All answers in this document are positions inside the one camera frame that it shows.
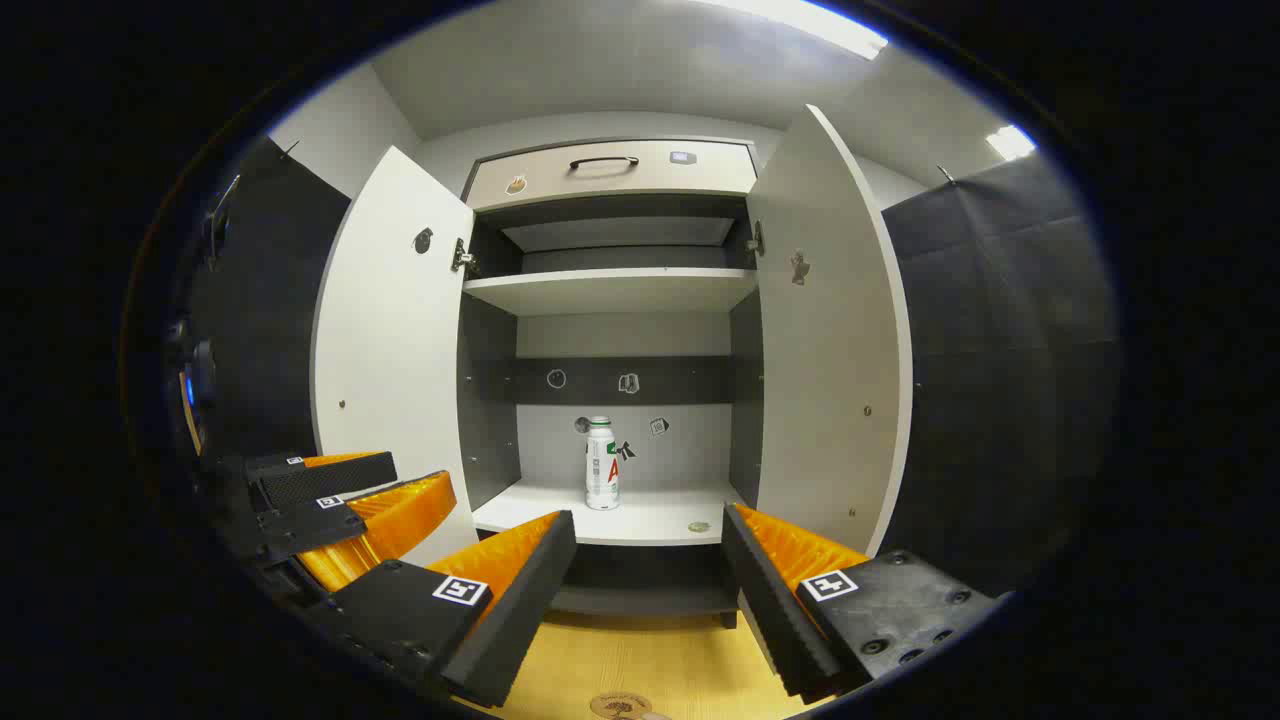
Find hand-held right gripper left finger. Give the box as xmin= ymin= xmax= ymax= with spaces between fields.
xmin=328 ymin=510 xmax=579 ymax=709

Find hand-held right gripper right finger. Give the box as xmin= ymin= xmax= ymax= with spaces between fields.
xmin=720 ymin=502 xmax=1003 ymax=703

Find white cabinet door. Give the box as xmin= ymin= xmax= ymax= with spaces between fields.
xmin=745 ymin=104 xmax=914 ymax=558
xmin=312 ymin=146 xmax=481 ymax=569

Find white bottle with green band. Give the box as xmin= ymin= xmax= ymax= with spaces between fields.
xmin=585 ymin=416 xmax=622 ymax=512

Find white cabinet shelf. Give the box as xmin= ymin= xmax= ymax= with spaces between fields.
xmin=472 ymin=478 xmax=747 ymax=547
xmin=462 ymin=267 xmax=758 ymax=318

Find white and grey cabinet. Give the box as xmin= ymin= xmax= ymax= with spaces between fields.
xmin=455 ymin=135 xmax=767 ymax=631

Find white cabinet drawer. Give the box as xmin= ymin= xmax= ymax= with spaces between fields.
xmin=465 ymin=140 xmax=758 ymax=213

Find small ceiling light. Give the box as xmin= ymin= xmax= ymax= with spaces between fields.
xmin=985 ymin=124 xmax=1038 ymax=162

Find long ceiling light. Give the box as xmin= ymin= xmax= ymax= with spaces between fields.
xmin=700 ymin=0 xmax=889 ymax=61

